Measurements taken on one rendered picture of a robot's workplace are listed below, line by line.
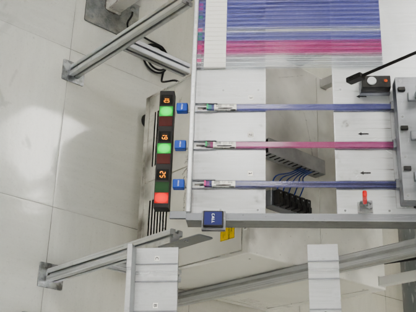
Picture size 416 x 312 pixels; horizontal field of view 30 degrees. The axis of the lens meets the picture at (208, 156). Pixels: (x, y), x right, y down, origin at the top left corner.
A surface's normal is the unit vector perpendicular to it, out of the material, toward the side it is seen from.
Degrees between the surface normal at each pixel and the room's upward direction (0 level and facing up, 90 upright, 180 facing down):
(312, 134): 0
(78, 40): 0
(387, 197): 45
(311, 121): 0
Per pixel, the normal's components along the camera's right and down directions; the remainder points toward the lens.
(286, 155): 0.66, -0.27
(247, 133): -0.07, -0.39
